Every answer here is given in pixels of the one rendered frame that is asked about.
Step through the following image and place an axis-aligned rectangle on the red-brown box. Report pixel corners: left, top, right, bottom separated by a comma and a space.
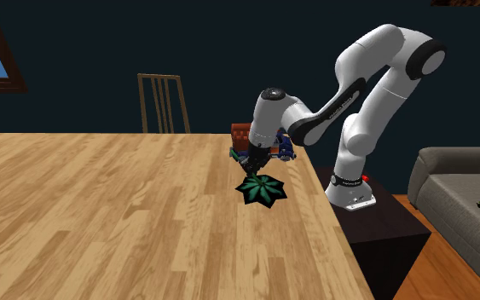
230, 123, 252, 152

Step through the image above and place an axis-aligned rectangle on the green leaf with stem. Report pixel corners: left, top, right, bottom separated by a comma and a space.
229, 149, 288, 210

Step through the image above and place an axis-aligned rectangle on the blue toy truck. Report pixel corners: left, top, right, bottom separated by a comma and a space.
269, 129, 297, 162

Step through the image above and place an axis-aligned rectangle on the brown wooden chair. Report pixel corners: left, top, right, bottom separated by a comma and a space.
136, 73, 192, 135

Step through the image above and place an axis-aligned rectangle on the dark robot stand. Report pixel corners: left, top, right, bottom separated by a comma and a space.
313, 166, 432, 300

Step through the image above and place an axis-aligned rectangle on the grey sofa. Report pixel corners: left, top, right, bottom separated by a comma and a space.
407, 145, 480, 299

